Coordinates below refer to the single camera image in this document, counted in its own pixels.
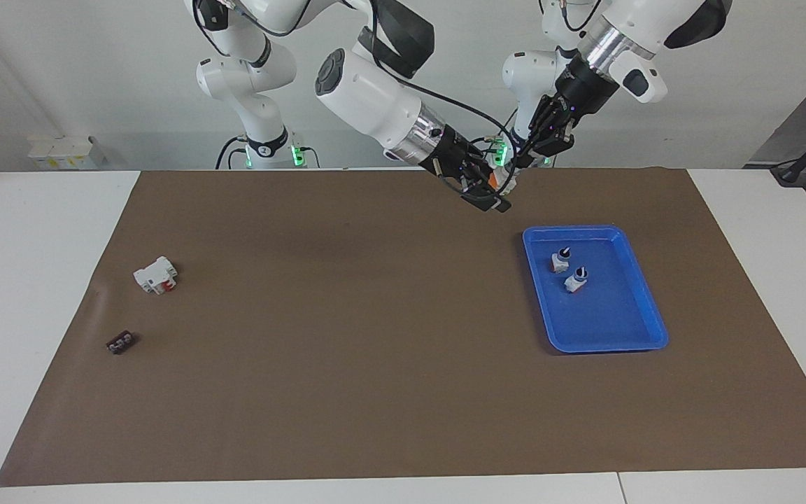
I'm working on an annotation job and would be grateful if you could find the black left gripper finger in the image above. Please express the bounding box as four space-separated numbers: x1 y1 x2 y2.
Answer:
518 126 576 169
515 98 555 162

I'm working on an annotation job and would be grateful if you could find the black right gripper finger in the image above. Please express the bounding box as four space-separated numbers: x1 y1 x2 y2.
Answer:
464 190 512 214
473 143 499 180

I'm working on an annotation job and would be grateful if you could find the white rotary switch orange base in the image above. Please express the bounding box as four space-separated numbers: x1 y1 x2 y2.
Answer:
487 155 519 190

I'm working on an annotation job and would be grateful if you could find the blue plastic tray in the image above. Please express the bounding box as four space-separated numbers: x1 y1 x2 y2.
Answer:
522 225 670 354

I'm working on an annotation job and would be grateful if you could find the brown table mat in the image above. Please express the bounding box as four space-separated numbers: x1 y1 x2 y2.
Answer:
0 168 806 487

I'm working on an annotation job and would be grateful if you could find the white circuit breaker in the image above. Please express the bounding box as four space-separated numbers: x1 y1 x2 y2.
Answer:
133 256 178 295

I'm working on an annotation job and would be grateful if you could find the white power strip box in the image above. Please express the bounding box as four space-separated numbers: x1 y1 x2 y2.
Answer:
28 136 96 169

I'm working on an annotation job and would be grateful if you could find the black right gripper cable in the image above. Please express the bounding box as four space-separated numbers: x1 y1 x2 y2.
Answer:
368 0 519 198

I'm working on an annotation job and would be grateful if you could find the black arm base cable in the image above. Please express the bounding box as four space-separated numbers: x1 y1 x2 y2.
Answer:
215 135 246 170

